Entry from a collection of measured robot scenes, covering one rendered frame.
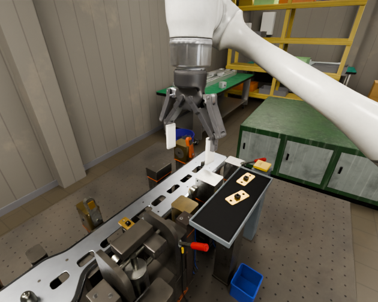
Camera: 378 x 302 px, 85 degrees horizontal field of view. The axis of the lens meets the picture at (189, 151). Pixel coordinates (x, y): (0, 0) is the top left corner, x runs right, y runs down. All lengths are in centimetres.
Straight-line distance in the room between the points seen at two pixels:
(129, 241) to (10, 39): 216
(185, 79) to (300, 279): 101
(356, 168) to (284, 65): 227
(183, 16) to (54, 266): 81
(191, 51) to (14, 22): 217
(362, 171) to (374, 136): 224
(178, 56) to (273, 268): 102
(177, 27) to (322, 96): 30
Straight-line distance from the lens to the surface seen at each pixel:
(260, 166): 94
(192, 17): 45
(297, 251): 128
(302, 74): 50
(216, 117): 46
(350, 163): 268
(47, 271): 89
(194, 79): 46
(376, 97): 615
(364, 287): 228
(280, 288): 114
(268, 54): 55
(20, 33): 252
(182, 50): 45
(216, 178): 91
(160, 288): 65
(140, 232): 62
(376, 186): 283
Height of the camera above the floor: 166
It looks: 30 degrees down
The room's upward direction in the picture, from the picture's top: straight up
